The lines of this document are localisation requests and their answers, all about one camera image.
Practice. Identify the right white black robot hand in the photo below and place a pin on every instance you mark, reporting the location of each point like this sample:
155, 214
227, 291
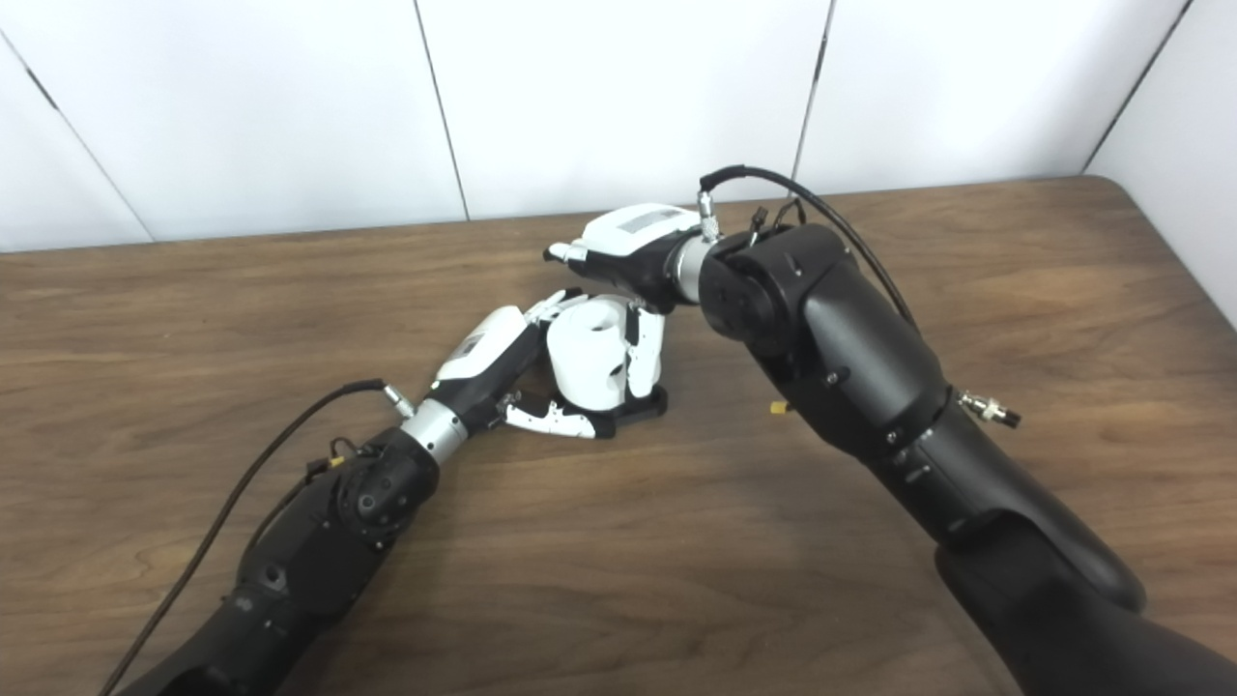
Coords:
638, 251

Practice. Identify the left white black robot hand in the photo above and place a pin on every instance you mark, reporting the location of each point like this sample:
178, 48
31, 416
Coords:
483, 358

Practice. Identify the round white holed piece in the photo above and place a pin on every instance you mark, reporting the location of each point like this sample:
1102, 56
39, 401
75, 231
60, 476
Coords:
585, 358

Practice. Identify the black flanged holder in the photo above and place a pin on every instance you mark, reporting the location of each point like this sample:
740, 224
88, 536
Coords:
647, 406

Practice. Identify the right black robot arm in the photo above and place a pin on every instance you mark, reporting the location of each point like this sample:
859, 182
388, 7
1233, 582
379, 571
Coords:
850, 348

